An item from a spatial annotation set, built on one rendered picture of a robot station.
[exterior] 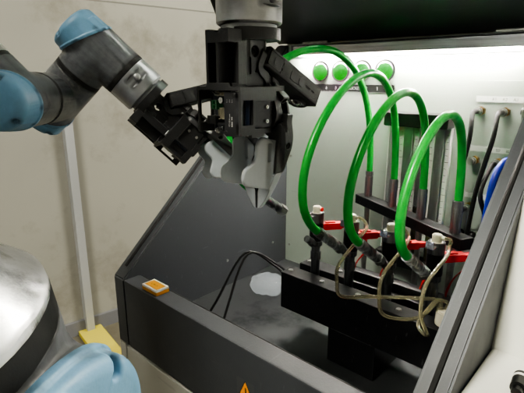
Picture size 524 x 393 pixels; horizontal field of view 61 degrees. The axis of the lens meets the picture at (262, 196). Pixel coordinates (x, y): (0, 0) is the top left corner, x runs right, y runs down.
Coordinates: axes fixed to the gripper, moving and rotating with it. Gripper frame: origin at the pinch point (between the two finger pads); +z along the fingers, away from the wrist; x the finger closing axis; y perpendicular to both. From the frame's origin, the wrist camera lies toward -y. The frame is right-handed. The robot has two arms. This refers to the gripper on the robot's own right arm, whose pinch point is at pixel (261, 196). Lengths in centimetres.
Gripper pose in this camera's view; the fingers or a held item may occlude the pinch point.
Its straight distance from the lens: 56.8
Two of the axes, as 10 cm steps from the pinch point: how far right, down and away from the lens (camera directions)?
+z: 0.0, 9.7, 2.6
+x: 7.4, 1.8, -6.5
